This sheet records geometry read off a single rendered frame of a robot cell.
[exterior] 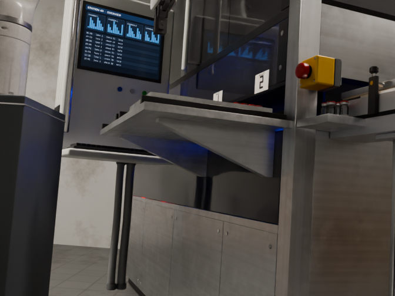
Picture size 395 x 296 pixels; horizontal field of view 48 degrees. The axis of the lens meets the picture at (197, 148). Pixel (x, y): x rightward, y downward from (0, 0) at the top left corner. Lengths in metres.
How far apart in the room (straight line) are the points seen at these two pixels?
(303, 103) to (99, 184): 3.68
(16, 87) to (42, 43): 4.02
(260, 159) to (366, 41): 0.45
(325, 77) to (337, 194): 0.32
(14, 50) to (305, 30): 0.74
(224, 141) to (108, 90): 0.97
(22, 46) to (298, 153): 0.73
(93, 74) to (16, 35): 0.92
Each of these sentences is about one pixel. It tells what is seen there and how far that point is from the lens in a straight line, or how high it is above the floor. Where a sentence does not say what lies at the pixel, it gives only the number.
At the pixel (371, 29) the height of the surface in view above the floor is 1.17.
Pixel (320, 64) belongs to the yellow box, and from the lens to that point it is 1.13.
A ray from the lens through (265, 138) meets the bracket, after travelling 1.24.
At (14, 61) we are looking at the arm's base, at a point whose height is 0.96.
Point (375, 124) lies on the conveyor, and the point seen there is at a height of 0.86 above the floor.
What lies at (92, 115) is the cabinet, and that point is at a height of 0.97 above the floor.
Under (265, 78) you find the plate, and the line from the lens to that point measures 1.34.
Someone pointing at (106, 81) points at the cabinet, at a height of 1.14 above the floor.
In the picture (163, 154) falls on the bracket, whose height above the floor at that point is 0.80.
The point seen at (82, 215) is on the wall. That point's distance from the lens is 4.75.
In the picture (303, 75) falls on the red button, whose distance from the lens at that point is 1.12.
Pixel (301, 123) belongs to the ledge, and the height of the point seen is 0.87.
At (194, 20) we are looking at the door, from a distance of 2.12.
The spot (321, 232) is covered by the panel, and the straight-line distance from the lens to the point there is 1.22.
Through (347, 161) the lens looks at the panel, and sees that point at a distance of 1.26.
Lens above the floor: 0.69
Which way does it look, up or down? 5 degrees up
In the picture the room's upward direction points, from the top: 4 degrees clockwise
